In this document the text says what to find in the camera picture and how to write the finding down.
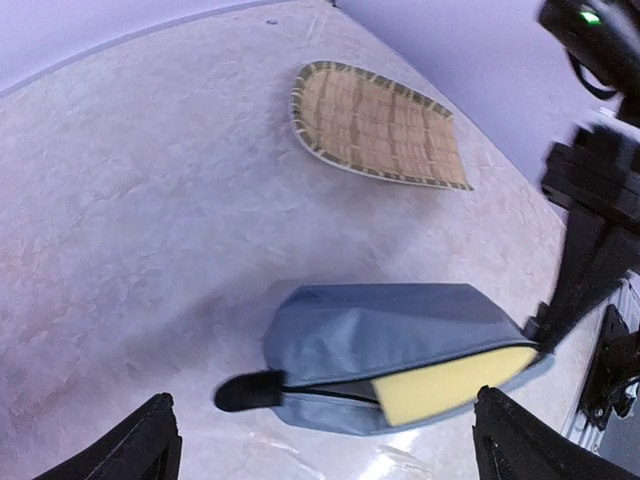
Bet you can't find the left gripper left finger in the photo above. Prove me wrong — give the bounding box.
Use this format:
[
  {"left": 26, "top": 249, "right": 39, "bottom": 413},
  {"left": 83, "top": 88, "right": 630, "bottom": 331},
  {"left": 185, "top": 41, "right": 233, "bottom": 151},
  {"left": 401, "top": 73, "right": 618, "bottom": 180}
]
[{"left": 38, "top": 393, "right": 182, "bottom": 480}]

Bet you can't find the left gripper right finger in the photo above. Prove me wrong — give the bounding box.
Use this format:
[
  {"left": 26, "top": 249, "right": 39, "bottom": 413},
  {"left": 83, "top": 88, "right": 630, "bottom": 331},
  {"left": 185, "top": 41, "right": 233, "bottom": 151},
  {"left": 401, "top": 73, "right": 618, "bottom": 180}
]
[{"left": 472, "top": 386, "right": 625, "bottom": 480}]

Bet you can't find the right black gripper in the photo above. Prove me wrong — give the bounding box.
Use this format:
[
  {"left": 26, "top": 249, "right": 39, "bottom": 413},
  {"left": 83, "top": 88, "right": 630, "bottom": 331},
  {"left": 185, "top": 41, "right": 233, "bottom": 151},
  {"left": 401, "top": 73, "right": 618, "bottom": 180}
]
[{"left": 527, "top": 122, "right": 639, "bottom": 350}]

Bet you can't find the yellow sponge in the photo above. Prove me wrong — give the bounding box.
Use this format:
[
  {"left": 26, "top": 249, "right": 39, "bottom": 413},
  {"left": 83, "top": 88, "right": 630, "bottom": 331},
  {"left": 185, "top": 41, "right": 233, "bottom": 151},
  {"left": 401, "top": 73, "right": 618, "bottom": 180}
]
[{"left": 372, "top": 346, "right": 537, "bottom": 427}]

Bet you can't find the grey zip pouch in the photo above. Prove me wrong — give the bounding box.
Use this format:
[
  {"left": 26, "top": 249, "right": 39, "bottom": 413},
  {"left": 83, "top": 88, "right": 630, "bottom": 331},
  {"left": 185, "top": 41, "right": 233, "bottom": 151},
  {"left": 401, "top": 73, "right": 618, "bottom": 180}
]
[{"left": 213, "top": 282, "right": 556, "bottom": 437}]

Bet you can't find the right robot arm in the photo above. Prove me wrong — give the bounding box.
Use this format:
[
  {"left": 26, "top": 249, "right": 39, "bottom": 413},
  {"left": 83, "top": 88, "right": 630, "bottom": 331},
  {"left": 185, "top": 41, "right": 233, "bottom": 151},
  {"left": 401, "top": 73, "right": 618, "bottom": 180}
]
[{"left": 527, "top": 1, "right": 639, "bottom": 353}]

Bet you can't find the woven bamboo tray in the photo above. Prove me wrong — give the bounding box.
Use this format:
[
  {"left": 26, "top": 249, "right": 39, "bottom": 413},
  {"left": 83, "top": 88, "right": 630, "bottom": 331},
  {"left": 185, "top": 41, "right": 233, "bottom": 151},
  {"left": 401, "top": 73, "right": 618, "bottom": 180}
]
[{"left": 290, "top": 60, "right": 472, "bottom": 191}]

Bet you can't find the aluminium front rail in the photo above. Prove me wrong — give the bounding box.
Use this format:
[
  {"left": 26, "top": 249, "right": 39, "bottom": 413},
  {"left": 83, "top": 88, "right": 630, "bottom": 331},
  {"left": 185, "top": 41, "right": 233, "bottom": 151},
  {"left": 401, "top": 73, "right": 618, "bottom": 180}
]
[{"left": 562, "top": 281, "right": 639, "bottom": 475}]

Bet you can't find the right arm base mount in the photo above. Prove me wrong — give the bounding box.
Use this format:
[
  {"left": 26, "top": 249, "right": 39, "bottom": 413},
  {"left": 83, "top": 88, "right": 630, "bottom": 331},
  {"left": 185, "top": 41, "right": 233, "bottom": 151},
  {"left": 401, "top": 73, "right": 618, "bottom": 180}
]
[{"left": 579, "top": 304, "right": 639, "bottom": 431}]

